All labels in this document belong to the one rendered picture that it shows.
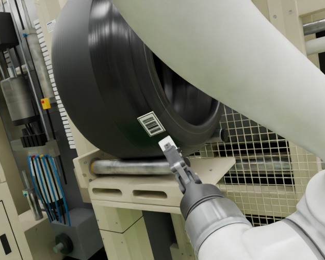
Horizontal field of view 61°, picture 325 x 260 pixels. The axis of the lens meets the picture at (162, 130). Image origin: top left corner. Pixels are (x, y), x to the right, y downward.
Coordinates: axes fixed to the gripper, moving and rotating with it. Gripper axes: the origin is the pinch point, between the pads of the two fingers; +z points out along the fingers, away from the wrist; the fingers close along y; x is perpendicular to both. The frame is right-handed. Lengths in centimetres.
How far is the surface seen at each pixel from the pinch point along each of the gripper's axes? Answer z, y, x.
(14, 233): 34, 20, -66
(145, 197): 8.9, 16.4, -13.4
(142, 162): 13.5, 9.2, -8.9
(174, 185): 2.5, 12.4, -4.4
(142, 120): 5.7, -6.5, -1.8
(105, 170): 22.4, 10.6, -21.0
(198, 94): 41.5, 17.5, 19.0
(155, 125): 5.1, -4.0, 0.1
